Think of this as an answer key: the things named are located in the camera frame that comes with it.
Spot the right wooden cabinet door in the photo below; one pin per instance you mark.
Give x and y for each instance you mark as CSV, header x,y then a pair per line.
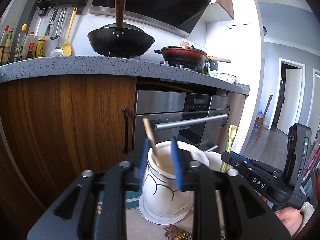
x,y
234,108

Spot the oil bottle yellow cap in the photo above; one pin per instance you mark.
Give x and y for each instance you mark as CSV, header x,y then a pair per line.
x,y
19,45

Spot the wooden cabinet door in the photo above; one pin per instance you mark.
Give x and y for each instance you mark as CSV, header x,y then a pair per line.
x,y
234,108
58,126

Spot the stainless steel oven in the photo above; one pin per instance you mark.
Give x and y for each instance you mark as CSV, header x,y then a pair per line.
x,y
192,118

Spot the black cabinet handle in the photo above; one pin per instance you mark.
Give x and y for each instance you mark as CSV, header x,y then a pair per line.
x,y
126,127

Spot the black wall shelf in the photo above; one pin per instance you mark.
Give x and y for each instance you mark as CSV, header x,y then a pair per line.
x,y
48,4

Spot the white ceramic double utensil holder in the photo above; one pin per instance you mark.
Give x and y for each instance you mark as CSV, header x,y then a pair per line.
x,y
161,201

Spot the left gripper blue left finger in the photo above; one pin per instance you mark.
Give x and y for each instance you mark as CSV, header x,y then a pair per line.
x,y
143,163

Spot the wooden chair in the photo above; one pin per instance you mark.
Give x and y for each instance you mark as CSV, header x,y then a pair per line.
x,y
260,119

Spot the red brown pan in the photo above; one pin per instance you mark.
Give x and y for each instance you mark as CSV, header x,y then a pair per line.
x,y
188,57

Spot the gold fork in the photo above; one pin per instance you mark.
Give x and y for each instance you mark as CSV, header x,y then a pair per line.
x,y
173,232

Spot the black range hood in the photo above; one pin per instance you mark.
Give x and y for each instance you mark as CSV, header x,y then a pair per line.
x,y
176,16

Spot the green yellow tulip utensil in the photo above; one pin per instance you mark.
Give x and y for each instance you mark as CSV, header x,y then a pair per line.
x,y
231,135

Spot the black wok wooden handle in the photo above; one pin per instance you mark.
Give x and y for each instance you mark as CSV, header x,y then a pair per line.
x,y
120,39

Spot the yellow hanging spoon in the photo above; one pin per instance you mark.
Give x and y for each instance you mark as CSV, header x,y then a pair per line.
x,y
66,47

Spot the grey speckled countertop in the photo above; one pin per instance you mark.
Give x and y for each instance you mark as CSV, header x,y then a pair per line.
x,y
101,65

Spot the person's right hand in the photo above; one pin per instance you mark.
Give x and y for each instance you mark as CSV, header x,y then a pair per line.
x,y
294,220

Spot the white door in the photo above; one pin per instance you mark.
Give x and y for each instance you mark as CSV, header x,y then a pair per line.
x,y
290,105

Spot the wooden chopstick lone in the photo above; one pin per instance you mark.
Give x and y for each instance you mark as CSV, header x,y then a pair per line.
x,y
151,138

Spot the printed quilted table mat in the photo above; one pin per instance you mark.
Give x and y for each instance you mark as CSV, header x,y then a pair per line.
x,y
137,226

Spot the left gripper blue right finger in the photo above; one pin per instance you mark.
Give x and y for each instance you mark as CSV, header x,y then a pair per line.
x,y
176,163

